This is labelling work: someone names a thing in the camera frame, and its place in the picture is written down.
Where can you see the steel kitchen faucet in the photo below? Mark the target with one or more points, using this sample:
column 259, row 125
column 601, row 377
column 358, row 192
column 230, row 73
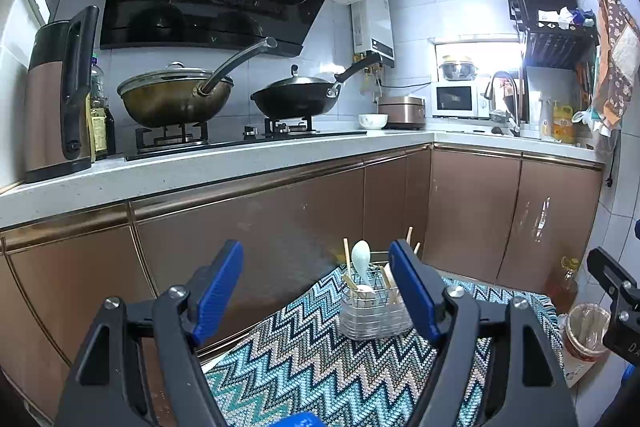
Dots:
column 501, row 94

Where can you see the white ceramic bowl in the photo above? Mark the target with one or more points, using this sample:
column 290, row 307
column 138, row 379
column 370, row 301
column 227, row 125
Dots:
column 372, row 122

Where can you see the zigzag teal woven mat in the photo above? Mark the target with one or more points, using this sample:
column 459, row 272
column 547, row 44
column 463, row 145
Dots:
column 298, row 361

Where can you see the white microwave oven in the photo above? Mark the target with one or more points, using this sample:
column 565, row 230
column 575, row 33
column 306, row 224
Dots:
column 460, row 99

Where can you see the pink ceramic spoon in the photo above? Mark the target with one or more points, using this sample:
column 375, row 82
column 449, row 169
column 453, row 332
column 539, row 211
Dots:
column 392, row 289

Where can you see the small lined trash bin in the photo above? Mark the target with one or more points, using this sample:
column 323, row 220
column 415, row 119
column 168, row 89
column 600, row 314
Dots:
column 583, row 331

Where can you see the brown electric kettle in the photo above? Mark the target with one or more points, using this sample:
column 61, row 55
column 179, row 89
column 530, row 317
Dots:
column 57, row 140

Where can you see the brown rice cooker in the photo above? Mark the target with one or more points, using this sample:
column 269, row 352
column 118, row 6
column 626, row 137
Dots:
column 403, row 112

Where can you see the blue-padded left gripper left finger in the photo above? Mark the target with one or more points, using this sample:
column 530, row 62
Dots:
column 108, row 386

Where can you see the brass-coloured wok with lid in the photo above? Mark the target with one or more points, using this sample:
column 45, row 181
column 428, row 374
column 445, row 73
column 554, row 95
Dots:
column 184, row 95

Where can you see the oil bottle on floor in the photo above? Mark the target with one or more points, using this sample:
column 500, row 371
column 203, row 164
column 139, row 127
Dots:
column 561, row 286

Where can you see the light blue ceramic spoon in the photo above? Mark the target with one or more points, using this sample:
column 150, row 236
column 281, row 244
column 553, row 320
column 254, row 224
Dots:
column 361, row 258

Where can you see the orange patterned hanging cloth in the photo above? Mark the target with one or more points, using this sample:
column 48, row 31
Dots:
column 619, row 63

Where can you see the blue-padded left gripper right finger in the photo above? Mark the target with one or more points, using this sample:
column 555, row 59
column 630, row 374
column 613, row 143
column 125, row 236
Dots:
column 524, row 384

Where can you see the black wall dish rack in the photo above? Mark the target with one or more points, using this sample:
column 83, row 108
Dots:
column 554, row 33

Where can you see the yellow oil jug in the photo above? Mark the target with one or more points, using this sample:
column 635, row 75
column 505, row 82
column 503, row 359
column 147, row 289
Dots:
column 562, row 123

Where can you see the clear plastic utensil holder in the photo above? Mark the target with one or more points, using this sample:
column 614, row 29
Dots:
column 365, row 319

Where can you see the white gas water heater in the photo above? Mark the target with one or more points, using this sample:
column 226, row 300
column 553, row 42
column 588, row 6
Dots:
column 372, row 29

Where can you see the black gas stove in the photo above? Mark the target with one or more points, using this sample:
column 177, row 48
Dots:
column 188, row 138

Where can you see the dark sauce bottle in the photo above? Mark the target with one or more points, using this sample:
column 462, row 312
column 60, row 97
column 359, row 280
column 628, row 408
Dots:
column 109, row 130

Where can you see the cooking oil bottle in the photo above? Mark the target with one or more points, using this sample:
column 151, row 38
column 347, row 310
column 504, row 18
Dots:
column 98, row 109

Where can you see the black wok with lid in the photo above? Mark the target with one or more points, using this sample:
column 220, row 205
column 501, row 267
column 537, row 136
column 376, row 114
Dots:
column 302, row 96

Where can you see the white ceramic spoon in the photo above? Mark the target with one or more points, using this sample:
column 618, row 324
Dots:
column 365, row 292

